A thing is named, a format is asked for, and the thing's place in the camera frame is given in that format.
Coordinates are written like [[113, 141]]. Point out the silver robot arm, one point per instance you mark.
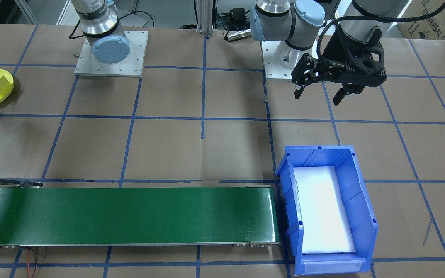
[[99, 27], [276, 23]]

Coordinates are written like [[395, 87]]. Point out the black charger block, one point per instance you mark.
[[238, 15]]

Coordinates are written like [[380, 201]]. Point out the silver cylindrical connector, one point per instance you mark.
[[238, 34]]

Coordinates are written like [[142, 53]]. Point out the brown cardboard box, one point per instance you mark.
[[439, 19]]

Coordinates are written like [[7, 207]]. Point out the white foam pad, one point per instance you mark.
[[323, 212]]

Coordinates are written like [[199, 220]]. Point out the blue plastic storage bin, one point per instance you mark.
[[361, 216]]

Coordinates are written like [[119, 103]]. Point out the green conveyor belt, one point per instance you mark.
[[129, 216]]

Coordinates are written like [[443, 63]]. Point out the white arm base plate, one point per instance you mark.
[[137, 58], [270, 71]]

